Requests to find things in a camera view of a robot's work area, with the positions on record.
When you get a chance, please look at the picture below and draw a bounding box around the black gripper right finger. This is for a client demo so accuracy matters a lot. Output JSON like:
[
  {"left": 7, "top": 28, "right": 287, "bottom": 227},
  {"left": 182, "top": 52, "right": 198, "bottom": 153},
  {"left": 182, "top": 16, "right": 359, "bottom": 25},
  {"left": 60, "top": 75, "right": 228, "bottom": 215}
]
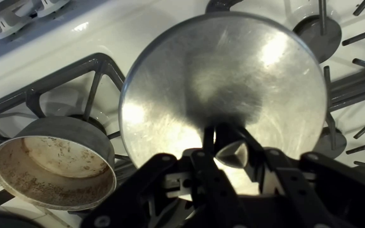
[{"left": 232, "top": 126, "right": 365, "bottom": 228}]

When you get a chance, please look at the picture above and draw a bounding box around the white gas stove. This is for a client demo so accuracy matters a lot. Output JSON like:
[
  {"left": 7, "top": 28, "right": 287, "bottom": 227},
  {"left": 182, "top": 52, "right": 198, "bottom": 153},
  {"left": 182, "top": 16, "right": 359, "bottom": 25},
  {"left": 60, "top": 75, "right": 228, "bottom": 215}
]
[{"left": 0, "top": 0, "right": 365, "bottom": 228}]

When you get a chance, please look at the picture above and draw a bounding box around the silver pot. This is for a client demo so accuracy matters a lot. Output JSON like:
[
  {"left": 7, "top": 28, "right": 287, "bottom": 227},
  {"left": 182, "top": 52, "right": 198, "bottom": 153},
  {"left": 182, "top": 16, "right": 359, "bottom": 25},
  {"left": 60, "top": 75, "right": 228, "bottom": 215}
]
[{"left": 0, "top": 116, "right": 118, "bottom": 213}]

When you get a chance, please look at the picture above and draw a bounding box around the silver round lid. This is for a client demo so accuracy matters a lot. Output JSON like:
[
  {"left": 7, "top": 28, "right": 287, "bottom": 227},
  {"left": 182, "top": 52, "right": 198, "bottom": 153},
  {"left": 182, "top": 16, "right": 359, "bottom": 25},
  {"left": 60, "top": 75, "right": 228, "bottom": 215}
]
[{"left": 118, "top": 12, "right": 330, "bottom": 170}]

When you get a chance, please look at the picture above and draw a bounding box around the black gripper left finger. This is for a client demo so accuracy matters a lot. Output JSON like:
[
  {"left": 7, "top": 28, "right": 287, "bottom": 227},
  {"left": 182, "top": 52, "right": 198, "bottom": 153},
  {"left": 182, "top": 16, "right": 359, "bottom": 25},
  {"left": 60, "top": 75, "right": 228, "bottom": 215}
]
[{"left": 80, "top": 125, "right": 235, "bottom": 228}]

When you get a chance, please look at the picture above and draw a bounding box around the white stove knob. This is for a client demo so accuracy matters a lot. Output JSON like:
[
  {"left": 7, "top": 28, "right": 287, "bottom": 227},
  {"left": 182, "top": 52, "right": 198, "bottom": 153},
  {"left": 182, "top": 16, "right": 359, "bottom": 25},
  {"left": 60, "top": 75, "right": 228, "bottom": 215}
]
[
  {"left": 32, "top": 0, "right": 73, "bottom": 18},
  {"left": 0, "top": 11, "right": 38, "bottom": 41}
]

